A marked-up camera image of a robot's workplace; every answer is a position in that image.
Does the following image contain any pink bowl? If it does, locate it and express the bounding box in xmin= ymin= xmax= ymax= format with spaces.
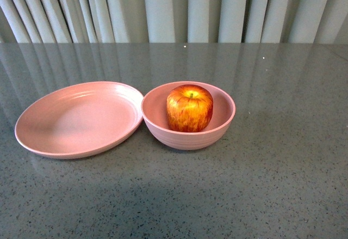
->
xmin=141 ymin=81 xmax=236 ymax=150

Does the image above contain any red yellow apple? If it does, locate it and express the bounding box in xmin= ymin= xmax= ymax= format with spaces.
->
xmin=166 ymin=84 xmax=214 ymax=132

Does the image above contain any grey pleated curtain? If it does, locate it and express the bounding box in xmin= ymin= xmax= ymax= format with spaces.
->
xmin=1 ymin=0 xmax=347 ymax=44

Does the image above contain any pink plate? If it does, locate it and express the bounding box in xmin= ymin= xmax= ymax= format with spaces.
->
xmin=15 ymin=81 xmax=144 ymax=159

